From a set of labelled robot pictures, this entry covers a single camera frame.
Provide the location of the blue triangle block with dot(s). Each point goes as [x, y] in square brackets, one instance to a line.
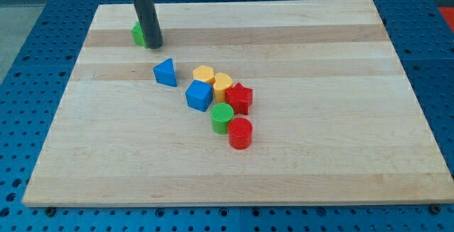
[165, 73]

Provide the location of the wooden board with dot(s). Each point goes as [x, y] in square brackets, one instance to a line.
[335, 120]

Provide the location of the green cylinder block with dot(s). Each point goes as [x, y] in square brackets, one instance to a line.
[221, 115]

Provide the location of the red star block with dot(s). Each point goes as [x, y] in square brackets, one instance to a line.
[240, 98]

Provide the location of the yellow heart block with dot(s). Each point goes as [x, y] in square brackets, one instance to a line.
[222, 82]

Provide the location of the red cylinder block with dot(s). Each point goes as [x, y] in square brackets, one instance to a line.
[240, 131]

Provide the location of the blue cube block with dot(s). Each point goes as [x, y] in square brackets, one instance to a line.
[199, 95]

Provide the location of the yellow hexagon block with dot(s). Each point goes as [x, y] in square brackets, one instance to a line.
[204, 73]

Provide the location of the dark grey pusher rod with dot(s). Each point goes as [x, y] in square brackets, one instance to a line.
[147, 17]

